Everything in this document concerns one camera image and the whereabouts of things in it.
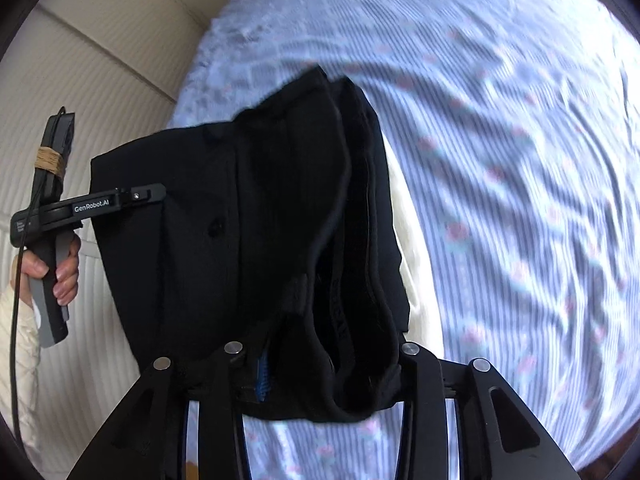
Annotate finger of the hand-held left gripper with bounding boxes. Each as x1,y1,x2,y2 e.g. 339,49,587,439
117,183,167,204

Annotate person's left hand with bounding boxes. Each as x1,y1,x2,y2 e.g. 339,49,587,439
11,234,82,307

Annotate cream cloth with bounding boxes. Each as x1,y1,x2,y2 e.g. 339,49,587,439
387,157,426,336

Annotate striped floral bed sheet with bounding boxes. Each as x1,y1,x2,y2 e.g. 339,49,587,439
165,0,640,480

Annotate black pants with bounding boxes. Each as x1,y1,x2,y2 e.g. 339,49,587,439
90,65,413,423

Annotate cream padded headboard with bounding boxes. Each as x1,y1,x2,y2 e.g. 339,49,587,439
0,0,231,480

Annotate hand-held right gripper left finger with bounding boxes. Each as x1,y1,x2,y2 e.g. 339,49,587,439
72,341,273,480

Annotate person's left forearm white sleeve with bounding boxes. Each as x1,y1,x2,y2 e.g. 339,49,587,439
0,282,43,466

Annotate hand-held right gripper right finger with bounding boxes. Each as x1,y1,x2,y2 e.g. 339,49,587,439
390,341,581,480

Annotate black cable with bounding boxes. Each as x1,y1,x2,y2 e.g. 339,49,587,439
10,106,68,443

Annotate brown twine wrap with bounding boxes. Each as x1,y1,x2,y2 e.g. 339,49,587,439
34,146,67,177

